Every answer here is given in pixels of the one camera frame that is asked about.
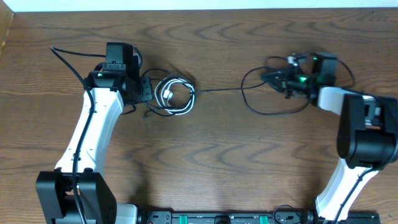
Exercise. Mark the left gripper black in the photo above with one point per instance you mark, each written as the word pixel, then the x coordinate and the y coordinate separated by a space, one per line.
pixel 148 94

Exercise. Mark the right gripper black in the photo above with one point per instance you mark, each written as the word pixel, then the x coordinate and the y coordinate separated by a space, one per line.
pixel 281 81

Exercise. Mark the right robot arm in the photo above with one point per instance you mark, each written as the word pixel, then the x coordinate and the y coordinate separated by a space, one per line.
pixel 367 133

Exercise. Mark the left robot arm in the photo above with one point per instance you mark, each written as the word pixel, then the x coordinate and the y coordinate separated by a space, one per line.
pixel 75 191

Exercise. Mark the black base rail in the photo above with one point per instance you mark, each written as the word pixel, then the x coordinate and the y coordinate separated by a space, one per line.
pixel 165 217

